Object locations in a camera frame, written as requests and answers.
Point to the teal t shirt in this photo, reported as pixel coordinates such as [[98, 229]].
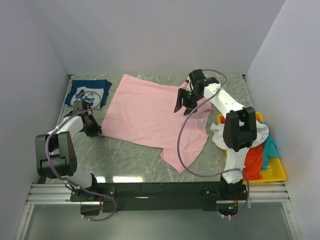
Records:
[[269, 148]]

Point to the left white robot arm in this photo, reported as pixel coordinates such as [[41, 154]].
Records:
[[56, 156]]

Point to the white t shirt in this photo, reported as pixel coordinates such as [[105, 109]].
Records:
[[262, 134]]

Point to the black base beam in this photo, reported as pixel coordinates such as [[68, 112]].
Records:
[[143, 196]]

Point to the folded blue printed t shirt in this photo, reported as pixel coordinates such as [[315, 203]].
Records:
[[90, 91]]

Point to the pink t shirt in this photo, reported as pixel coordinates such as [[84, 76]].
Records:
[[142, 112]]

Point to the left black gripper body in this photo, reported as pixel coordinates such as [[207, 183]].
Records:
[[93, 128]]

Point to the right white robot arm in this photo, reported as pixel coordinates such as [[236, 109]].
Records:
[[239, 131]]

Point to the yellow plastic tray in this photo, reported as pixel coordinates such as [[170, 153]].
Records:
[[274, 172]]

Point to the orange t shirt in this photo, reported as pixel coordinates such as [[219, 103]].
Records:
[[253, 163]]

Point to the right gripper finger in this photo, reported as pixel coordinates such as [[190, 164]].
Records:
[[180, 101], [189, 106]]

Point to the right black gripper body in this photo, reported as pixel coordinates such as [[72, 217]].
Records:
[[190, 99]]

